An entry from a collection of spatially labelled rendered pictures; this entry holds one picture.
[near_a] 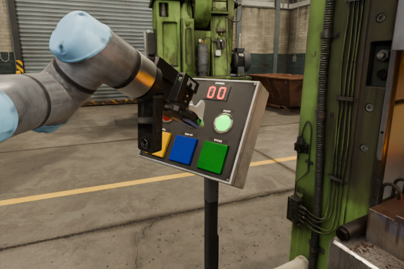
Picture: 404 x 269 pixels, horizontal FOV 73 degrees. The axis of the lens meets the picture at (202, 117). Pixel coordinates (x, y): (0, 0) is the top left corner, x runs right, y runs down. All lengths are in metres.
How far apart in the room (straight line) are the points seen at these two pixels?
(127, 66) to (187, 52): 4.69
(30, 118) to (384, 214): 0.59
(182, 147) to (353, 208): 0.47
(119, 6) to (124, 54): 7.88
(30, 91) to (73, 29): 0.10
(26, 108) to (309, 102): 0.70
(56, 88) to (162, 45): 4.75
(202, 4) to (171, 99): 4.80
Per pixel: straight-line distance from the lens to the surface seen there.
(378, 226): 0.63
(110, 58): 0.42
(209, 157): 0.72
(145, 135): 0.53
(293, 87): 6.84
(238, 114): 0.72
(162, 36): 5.16
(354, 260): 0.61
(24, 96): 0.38
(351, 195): 0.82
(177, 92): 0.53
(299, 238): 1.01
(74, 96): 0.45
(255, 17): 9.71
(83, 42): 0.40
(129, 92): 0.47
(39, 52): 8.24
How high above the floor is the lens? 1.25
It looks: 12 degrees down
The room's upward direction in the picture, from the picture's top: straight up
